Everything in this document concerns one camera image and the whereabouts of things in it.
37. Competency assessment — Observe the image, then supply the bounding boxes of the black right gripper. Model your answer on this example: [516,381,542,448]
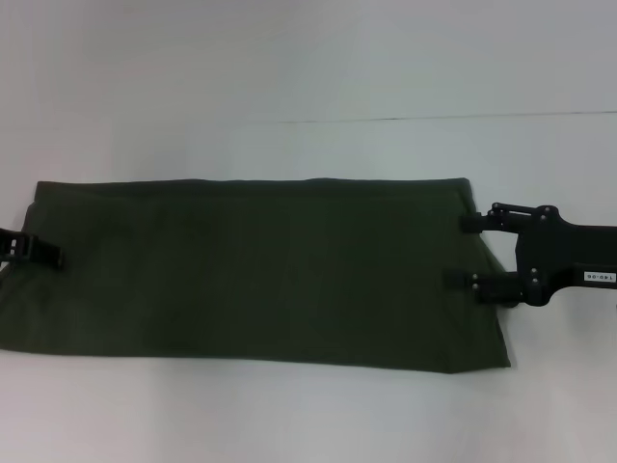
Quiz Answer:
[443,202,617,309]

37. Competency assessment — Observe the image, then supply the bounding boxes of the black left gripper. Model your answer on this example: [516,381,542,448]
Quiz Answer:
[0,226,67,271]

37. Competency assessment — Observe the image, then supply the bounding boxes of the dark green shirt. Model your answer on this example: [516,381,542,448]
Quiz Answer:
[0,177,513,375]

